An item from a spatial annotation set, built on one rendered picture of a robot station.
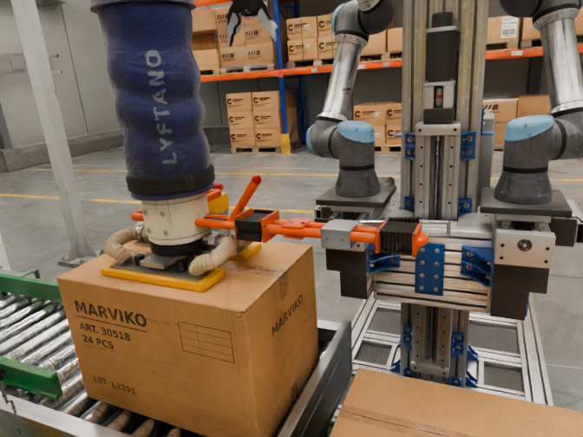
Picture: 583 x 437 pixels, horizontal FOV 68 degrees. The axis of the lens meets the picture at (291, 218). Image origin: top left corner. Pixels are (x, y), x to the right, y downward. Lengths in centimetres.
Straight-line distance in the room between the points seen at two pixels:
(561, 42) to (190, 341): 128
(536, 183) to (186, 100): 96
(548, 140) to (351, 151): 54
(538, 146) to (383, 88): 820
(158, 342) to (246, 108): 816
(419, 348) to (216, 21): 830
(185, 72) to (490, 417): 116
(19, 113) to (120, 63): 1019
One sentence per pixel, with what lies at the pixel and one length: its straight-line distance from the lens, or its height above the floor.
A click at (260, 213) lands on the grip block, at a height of 110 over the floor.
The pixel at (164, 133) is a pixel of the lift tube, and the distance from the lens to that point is 108.
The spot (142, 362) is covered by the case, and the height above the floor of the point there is 74.
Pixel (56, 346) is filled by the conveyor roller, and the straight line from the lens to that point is 189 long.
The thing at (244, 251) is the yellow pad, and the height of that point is 97.
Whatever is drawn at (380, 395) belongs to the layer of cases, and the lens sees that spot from 135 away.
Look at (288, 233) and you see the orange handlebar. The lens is 101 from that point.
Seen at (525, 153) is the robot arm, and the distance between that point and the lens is 136.
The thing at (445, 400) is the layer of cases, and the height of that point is 54.
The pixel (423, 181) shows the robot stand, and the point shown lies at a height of 107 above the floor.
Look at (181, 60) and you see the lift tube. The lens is 110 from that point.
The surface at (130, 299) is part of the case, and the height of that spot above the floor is 92.
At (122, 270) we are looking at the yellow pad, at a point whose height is 97.
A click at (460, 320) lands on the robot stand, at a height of 51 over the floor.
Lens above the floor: 142
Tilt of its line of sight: 18 degrees down
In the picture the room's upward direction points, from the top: 4 degrees counter-clockwise
